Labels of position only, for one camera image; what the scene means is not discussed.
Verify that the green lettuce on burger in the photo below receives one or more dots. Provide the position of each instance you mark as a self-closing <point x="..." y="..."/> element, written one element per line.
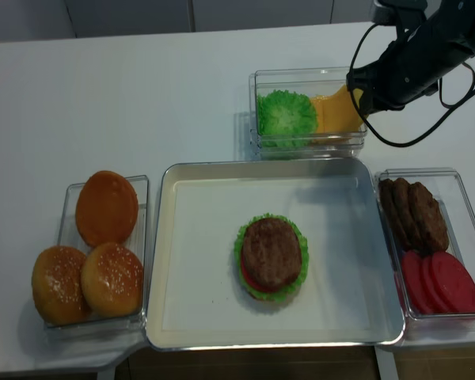
<point x="290" y="289"/>

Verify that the left red tomato slice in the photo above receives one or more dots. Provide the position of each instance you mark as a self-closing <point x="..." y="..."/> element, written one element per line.
<point x="411" y="267"/>

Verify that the brown patty on burger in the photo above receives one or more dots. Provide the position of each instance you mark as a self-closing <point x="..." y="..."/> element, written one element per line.
<point x="272" y="252"/>

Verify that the clear lettuce cheese container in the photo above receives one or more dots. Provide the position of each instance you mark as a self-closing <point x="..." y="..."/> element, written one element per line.
<point x="311" y="82"/>

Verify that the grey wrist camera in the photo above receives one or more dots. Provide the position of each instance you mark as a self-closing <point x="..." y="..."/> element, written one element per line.
<point x="407" y="13"/>

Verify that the white metal baking tray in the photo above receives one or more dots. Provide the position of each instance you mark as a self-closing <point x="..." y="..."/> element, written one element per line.
<point x="196" y="301"/>

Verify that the left brown meat patty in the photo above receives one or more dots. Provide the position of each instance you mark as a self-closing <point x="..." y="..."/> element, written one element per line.
<point x="385" y="188"/>

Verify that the right red tomato slice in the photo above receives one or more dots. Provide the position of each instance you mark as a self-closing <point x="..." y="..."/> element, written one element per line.
<point x="453" y="283"/>

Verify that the right brown meat patty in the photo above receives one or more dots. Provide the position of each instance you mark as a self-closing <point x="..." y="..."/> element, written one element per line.
<point x="428" y="218"/>

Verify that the red tomato on burger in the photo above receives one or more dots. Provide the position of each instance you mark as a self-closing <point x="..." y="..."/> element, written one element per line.
<point x="250" y="281"/>

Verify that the red tomato slice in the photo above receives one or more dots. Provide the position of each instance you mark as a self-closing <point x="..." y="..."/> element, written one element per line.
<point x="453" y="283"/>
<point x="439" y="306"/>
<point x="411" y="267"/>

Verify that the plain orange bun bottom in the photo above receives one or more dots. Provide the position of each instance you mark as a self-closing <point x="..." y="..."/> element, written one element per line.
<point x="107" y="209"/>

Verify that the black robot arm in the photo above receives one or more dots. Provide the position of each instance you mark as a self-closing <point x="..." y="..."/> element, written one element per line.
<point x="426" y="49"/>

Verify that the left sesame bun top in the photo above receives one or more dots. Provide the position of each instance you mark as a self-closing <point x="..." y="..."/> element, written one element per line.
<point x="56" y="286"/>

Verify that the right sesame bun top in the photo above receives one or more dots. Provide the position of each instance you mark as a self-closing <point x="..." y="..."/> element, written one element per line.
<point x="112" y="281"/>

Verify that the brown meat patty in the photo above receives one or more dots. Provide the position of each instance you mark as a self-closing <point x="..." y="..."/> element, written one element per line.
<point x="428" y="218"/>
<point x="401" y="199"/>
<point x="385" y="188"/>

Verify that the middle brown meat patty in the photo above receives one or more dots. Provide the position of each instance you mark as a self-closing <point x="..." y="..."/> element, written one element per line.
<point x="401" y="199"/>

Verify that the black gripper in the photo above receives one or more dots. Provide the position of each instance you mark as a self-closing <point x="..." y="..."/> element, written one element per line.
<point x="412" y="65"/>

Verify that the sesame bun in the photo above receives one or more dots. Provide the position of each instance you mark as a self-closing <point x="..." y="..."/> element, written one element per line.
<point x="112" y="281"/>
<point x="56" y="286"/>

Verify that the yellow cheese slice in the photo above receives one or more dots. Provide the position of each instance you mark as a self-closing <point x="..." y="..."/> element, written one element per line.
<point x="347" y="118"/>
<point x="326" y="121"/>

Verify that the yellow cheese slice in container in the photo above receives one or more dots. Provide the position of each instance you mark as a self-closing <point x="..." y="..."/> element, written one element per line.
<point x="326" y="121"/>

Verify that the clear plastic bun container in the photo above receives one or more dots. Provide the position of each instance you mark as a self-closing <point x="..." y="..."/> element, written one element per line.
<point x="137" y="243"/>

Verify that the clear patty tomato container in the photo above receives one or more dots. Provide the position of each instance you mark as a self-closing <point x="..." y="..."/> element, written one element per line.
<point x="443" y="330"/>

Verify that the green lettuce in container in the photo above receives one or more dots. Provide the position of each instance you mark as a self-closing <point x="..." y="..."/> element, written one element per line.
<point x="285" y="113"/>

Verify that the middle red tomato slice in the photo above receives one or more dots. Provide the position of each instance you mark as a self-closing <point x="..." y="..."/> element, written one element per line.
<point x="439" y="306"/>

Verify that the burger bottom bun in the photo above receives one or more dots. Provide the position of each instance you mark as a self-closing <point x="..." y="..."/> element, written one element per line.
<point x="267" y="297"/>

